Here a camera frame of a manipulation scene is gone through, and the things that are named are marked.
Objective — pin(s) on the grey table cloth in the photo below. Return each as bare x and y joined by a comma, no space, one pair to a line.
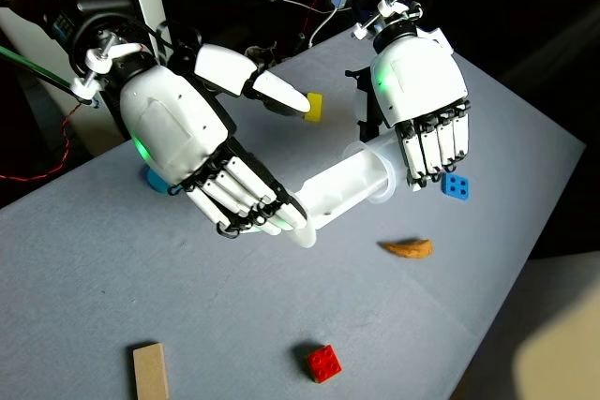
234,301

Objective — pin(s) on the large translucent plastic syringe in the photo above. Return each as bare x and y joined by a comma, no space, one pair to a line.
337,184

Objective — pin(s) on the brown toy croissant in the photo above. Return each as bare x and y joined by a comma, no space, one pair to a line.
408,250

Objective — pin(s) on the blue four-hole block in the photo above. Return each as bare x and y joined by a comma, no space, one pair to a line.
456,186

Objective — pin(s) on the flat wooden block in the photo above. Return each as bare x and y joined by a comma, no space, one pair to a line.
150,372

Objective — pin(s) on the blue round toy piece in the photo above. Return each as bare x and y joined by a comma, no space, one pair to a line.
154,182

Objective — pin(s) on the yellow toy block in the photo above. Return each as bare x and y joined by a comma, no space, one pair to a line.
315,109

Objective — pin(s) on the red toy brick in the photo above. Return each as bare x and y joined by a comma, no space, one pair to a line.
323,362

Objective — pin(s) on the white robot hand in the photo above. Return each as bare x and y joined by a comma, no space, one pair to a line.
164,119
417,81

